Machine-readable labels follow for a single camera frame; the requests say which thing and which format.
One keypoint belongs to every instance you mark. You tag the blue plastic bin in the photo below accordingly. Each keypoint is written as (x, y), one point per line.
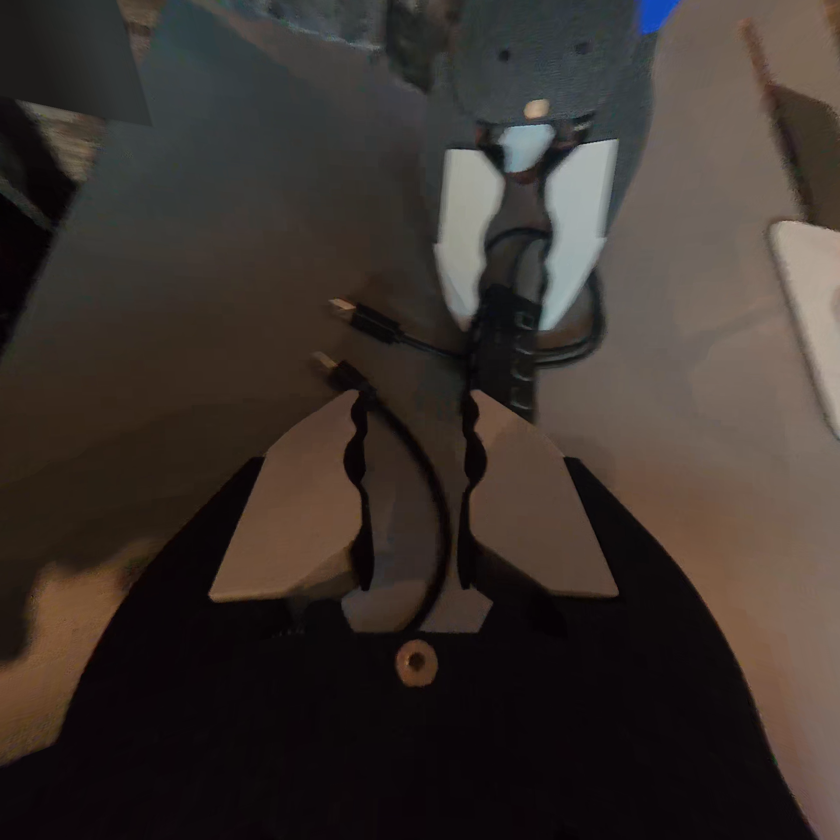
(656, 13)

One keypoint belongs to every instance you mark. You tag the white document stand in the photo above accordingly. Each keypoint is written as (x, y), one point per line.
(814, 315)

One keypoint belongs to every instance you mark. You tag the black usb hub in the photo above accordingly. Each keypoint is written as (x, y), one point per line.
(505, 348)

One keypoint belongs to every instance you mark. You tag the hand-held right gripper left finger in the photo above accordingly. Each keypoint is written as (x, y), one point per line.
(289, 525)

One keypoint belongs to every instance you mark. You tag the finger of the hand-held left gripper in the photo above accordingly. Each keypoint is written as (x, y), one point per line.
(462, 223)
(580, 223)

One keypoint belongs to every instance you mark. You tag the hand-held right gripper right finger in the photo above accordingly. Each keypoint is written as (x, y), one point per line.
(545, 525)

